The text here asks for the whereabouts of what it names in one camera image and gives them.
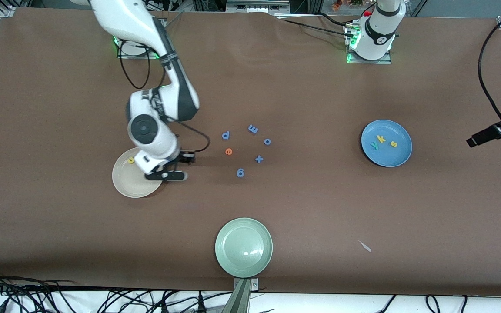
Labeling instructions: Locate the beige brown plate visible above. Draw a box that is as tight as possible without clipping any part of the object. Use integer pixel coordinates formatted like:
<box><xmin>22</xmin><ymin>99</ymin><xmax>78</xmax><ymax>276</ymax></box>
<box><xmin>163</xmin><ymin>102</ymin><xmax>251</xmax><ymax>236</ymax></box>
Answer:
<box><xmin>112</xmin><ymin>147</ymin><xmax>164</xmax><ymax>199</ymax></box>

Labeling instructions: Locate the grey metal camera bracket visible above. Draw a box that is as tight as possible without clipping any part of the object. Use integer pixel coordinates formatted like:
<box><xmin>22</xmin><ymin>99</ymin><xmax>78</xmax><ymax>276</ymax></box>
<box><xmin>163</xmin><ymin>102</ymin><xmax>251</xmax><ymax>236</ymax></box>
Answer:
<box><xmin>221</xmin><ymin>278</ymin><xmax>260</xmax><ymax>313</ymax></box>

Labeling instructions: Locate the pale green plate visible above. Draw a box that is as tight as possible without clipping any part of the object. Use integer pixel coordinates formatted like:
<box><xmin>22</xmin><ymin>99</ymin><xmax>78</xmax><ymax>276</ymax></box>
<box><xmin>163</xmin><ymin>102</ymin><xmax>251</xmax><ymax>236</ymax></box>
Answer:
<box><xmin>215</xmin><ymin>217</ymin><xmax>274</xmax><ymax>278</ymax></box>

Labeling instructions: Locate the brown table cover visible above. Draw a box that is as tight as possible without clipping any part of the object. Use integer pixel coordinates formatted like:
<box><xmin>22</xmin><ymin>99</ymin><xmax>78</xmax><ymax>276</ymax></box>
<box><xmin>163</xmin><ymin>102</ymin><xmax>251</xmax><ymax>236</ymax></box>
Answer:
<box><xmin>0</xmin><ymin>7</ymin><xmax>501</xmax><ymax>296</ymax></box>

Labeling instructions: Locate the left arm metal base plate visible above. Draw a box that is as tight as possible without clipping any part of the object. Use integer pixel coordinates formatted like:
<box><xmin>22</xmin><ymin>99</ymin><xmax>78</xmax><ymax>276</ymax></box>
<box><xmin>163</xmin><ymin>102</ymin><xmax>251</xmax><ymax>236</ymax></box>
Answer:
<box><xmin>344</xmin><ymin>22</ymin><xmax>393</xmax><ymax>65</ymax></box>

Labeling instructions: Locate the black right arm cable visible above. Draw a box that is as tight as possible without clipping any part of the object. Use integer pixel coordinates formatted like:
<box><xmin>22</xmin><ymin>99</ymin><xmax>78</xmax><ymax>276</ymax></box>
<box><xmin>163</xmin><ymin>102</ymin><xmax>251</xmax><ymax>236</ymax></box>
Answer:
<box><xmin>119</xmin><ymin>39</ymin><xmax>211</xmax><ymax>153</ymax></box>

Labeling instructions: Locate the grey metal frame piece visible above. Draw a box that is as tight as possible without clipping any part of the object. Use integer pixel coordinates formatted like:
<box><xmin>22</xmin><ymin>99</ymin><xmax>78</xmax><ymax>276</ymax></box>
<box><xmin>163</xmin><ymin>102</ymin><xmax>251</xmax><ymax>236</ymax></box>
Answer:
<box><xmin>227</xmin><ymin>0</ymin><xmax>290</xmax><ymax>13</ymax></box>

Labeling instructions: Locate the blue plate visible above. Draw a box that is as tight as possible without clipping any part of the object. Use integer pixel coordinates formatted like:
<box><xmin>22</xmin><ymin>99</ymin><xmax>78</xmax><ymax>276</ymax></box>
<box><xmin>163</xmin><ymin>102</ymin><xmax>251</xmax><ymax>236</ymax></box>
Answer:
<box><xmin>361</xmin><ymin>120</ymin><xmax>413</xmax><ymax>168</ymax></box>

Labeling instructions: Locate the black cable on table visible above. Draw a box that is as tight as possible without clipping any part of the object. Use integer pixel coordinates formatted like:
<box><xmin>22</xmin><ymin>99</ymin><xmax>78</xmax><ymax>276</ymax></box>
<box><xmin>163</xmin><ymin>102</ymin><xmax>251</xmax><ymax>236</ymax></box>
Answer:
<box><xmin>272</xmin><ymin>14</ymin><xmax>355</xmax><ymax>40</ymax></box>

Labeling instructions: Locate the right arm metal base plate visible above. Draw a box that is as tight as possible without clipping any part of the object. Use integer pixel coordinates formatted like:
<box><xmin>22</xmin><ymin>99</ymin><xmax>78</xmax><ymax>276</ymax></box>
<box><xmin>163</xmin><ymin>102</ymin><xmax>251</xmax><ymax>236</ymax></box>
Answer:
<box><xmin>117</xmin><ymin>38</ymin><xmax>165</xmax><ymax>60</ymax></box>

